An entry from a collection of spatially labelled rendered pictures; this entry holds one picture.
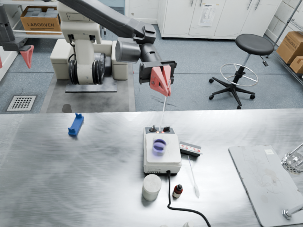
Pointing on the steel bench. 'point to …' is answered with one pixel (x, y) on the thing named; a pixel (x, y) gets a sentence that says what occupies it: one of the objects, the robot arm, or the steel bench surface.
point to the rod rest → (72, 130)
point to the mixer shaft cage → (293, 161)
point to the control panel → (158, 130)
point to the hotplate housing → (168, 168)
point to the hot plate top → (171, 157)
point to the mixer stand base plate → (267, 184)
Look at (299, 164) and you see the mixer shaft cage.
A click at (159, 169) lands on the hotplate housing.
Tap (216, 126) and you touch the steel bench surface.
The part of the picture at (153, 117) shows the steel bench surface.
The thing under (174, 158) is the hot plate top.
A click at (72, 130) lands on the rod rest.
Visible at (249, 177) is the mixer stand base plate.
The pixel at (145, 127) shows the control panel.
